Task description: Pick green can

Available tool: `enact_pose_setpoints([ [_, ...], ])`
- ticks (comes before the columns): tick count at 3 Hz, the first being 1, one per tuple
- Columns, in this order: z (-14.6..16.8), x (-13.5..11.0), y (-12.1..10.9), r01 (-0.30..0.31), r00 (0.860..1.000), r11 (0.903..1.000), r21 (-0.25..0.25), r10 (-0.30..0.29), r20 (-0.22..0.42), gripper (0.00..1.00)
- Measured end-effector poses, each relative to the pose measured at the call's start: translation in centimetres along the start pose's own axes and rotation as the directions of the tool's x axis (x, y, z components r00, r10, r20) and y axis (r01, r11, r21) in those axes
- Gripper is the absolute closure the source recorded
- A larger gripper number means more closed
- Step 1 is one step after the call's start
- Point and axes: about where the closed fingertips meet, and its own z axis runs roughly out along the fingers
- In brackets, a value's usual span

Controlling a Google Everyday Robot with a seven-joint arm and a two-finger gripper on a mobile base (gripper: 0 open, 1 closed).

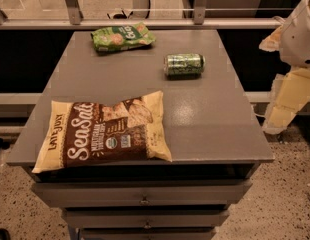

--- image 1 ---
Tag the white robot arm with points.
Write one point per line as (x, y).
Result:
(289, 93)

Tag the green soda can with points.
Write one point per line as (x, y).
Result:
(184, 64)

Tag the grey drawer cabinet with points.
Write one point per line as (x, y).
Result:
(213, 135)

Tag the yellow brown tortilla chip bag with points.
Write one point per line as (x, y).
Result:
(86, 133)

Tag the green snack bag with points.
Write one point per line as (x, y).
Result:
(120, 38)

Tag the grey metal railing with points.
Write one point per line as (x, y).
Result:
(156, 14)

